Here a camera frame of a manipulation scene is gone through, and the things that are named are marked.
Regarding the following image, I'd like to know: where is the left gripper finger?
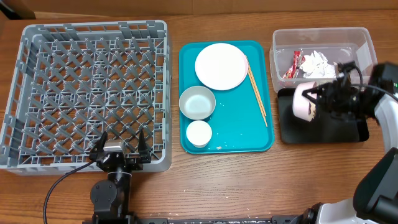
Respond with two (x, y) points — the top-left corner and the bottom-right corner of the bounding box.
(137, 129), (152, 164)
(89, 131), (108, 161)

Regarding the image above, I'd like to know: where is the pink bowl with food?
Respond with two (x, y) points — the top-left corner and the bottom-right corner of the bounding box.
(292, 82), (317, 122)

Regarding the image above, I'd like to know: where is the white paper napkin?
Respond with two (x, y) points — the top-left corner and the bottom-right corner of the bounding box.
(300, 50), (336, 78)

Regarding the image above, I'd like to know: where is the red snack wrapper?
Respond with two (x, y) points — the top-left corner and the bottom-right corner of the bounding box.
(282, 51), (305, 79)

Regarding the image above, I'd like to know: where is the small white cup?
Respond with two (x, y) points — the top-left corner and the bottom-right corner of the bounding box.
(186, 120), (213, 148)

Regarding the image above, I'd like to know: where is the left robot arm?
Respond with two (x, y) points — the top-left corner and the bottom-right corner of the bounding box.
(89, 130), (152, 224)

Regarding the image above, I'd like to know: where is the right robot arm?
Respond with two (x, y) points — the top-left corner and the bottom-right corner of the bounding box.
(292, 62), (397, 223)

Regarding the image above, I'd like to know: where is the clear plastic waste bin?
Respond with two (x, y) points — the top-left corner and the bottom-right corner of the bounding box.
(269, 27), (377, 92)

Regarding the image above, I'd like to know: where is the black rectangular tray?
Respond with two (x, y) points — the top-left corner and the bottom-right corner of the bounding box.
(277, 88), (369, 144)

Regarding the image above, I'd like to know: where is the wooden chopstick inner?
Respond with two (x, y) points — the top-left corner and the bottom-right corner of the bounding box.
(247, 65), (267, 118)

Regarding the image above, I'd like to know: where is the wooden chopstick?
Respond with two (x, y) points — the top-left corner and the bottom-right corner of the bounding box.
(247, 65), (267, 118)
(244, 55), (269, 128)

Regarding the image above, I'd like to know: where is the teal plastic serving tray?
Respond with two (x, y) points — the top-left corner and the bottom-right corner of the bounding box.
(180, 40), (275, 154)

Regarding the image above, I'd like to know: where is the wooden chopstick outer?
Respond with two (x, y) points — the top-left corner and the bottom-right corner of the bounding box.
(244, 55), (269, 128)

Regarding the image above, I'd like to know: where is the grey round bowl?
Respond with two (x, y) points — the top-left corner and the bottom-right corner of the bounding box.
(179, 86), (216, 120)

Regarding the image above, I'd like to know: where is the grey plastic dish rack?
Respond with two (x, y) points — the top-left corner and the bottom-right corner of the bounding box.
(1, 20), (172, 175)

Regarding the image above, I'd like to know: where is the large white round plate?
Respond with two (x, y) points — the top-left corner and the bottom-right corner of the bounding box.
(195, 43), (248, 91)

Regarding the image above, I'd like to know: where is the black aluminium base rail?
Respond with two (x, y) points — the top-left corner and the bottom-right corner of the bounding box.
(82, 215), (302, 224)

